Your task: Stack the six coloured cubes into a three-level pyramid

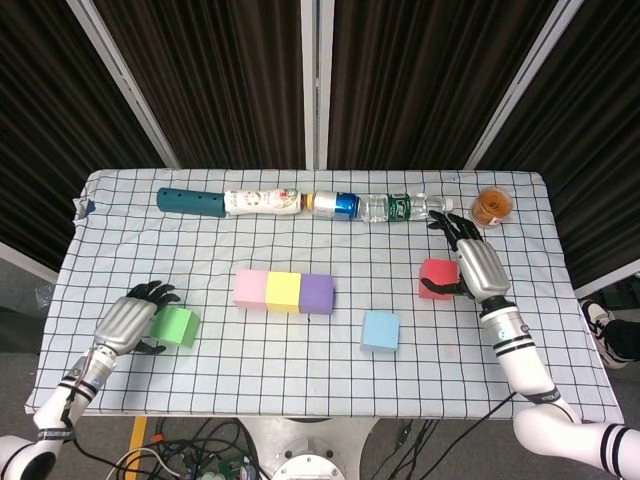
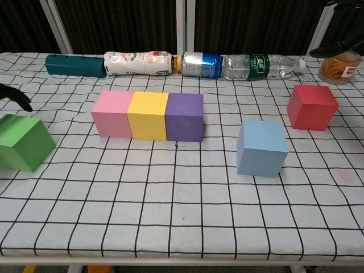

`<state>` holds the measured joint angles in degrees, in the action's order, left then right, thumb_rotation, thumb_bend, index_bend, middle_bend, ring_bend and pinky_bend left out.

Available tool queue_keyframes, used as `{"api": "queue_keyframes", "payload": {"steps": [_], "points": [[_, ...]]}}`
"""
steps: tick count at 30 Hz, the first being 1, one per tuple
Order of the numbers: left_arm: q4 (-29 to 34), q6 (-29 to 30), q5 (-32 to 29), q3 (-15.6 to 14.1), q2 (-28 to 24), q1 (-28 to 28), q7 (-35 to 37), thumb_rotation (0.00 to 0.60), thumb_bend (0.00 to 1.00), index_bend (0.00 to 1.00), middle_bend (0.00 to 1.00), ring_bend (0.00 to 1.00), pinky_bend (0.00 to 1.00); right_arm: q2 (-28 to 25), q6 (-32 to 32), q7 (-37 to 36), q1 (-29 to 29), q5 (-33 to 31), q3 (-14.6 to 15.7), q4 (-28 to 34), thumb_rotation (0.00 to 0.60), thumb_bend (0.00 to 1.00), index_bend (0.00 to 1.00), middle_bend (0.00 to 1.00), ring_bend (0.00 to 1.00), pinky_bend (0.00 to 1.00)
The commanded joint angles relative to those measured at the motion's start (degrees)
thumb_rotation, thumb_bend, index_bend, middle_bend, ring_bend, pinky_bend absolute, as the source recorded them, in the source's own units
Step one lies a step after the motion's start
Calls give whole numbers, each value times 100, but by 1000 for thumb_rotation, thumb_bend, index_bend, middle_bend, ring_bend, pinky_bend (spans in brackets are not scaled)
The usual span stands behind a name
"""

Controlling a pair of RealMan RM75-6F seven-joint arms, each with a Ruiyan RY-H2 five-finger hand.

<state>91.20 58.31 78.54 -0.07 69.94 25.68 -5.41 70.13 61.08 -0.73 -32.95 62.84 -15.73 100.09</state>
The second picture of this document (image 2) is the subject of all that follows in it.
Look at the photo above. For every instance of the red foam cube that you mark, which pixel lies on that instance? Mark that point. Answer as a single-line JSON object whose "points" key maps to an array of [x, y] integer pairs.
{"points": [[311, 111]]}

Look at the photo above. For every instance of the yellow floor tape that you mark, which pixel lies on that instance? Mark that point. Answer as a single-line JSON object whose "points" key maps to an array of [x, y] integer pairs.
{"points": [[29, 269]]}

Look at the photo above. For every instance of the yellow foam cube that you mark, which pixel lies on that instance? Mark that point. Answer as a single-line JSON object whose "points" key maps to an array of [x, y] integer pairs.
{"points": [[146, 120]]}

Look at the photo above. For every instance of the silver blue drink can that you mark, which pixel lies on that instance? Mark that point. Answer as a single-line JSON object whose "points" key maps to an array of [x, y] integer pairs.
{"points": [[200, 65]]}

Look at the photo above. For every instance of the light blue foam cube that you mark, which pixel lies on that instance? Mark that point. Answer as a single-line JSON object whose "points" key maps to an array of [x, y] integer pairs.
{"points": [[260, 153]]}

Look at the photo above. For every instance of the clear green-label water bottle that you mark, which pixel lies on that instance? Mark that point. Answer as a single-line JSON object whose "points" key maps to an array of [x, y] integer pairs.
{"points": [[256, 66]]}

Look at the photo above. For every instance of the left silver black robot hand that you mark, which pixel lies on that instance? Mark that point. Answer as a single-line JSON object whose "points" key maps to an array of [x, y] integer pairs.
{"points": [[14, 94]]}

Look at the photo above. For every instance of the green foam cube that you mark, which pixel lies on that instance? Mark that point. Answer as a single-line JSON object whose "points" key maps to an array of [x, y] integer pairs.
{"points": [[22, 142]]}

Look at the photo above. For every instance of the pink foam cube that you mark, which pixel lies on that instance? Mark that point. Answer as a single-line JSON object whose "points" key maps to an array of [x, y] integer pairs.
{"points": [[112, 119]]}

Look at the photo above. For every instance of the teal cylindrical case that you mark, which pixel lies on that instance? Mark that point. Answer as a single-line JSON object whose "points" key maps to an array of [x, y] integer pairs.
{"points": [[74, 66]]}

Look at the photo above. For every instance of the white black grid tablecloth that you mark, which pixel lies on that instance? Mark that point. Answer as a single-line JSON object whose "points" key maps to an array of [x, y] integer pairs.
{"points": [[170, 204]]}

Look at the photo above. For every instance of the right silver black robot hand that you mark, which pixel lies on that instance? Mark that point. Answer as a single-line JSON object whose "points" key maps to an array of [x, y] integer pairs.
{"points": [[341, 48]]}

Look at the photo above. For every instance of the clear cup with orange contents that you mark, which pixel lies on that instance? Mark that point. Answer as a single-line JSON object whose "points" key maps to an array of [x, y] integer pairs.
{"points": [[339, 69]]}

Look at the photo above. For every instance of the white floral drink bottle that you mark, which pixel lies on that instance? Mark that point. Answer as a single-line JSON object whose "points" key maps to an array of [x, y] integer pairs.
{"points": [[136, 63]]}

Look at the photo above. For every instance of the purple foam cube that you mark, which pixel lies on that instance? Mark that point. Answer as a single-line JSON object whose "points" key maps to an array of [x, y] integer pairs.
{"points": [[183, 122]]}

